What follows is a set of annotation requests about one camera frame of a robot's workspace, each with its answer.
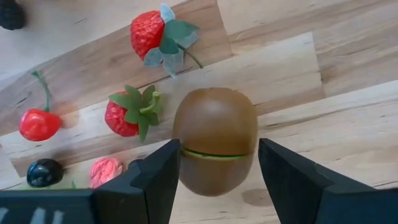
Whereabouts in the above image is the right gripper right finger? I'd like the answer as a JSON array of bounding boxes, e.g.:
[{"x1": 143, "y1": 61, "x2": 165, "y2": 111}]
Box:
[{"x1": 257, "y1": 138, "x2": 398, "y2": 224}]

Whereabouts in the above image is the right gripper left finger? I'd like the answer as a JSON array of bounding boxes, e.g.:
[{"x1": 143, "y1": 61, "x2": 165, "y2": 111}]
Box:
[{"x1": 0, "y1": 139, "x2": 182, "y2": 224}]

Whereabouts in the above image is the pink toy raspberry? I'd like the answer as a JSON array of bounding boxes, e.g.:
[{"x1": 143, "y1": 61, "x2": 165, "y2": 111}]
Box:
[{"x1": 89, "y1": 157, "x2": 124, "y2": 190}]

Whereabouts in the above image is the strawberry with green leaves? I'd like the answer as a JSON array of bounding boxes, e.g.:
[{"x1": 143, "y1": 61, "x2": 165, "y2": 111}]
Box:
[{"x1": 104, "y1": 84, "x2": 162, "y2": 143}]

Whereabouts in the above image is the red cherry with stem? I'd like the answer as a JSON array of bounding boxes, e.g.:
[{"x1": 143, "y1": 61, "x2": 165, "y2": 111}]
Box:
[{"x1": 18, "y1": 70, "x2": 63, "y2": 142}]

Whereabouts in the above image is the strawberry with pale leaves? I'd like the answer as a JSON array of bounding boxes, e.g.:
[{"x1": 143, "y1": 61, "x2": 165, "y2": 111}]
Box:
[{"x1": 129, "y1": 2, "x2": 205, "y2": 78}]

